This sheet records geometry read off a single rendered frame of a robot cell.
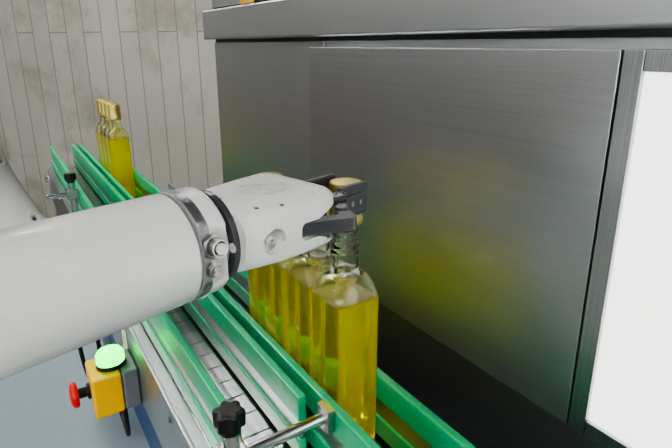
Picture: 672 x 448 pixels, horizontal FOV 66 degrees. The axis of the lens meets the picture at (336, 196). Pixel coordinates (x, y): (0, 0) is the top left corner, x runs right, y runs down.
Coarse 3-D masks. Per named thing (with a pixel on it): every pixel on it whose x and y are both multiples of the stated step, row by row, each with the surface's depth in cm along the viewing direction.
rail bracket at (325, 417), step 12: (216, 408) 46; (228, 408) 46; (240, 408) 46; (324, 408) 52; (216, 420) 45; (228, 420) 45; (240, 420) 46; (312, 420) 52; (324, 420) 52; (228, 432) 45; (276, 432) 50; (288, 432) 50; (300, 432) 51; (216, 444) 48; (228, 444) 46; (240, 444) 48; (252, 444) 49; (264, 444) 49; (276, 444) 50
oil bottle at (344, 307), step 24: (336, 288) 53; (360, 288) 53; (312, 312) 57; (336, 312) 52; (360, 312) 54; (336, 336) 53; (360, 336) 55; (336, 360) 54; (360, 360) 55; (336, 384) 55; (360, 384) 56; (360, 408) 57
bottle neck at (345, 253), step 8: (344, 232) 52; (352, 232) 52; (336, 240) 53; (344, 240) 52; (352, 240) 53; (336, 248) 53; (344, 248) 53; (352, 248) 53; (336, 256) 53; (344, 256) 53; (352, 256) 53; (336, 264) 54; (344, 264) 53; (352, 264) 53; (336, 272) 54; (344, 272) 53; (352, 272) 54
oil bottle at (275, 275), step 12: (276, 264) 62; (288, 264) 61; (264, 276) 66; (276, 276) 63; (264, 288) 66; (276, 288) 63; (276, 300) 64; (276, 312) 64; (276, 324) 65; (288, 324) 64; (276, 336) 65; (288, 336) 64; (288, 348) 64
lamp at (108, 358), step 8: (112, 344) 84; (104, 352) 82; (112, 352) 82; (120, 352) 83; (96, 360) 82; (104, 360) 81; (112, 360) 82; (120, 360) 83; (96, 368) 82; (104, 368) 81; (112, 368) 82
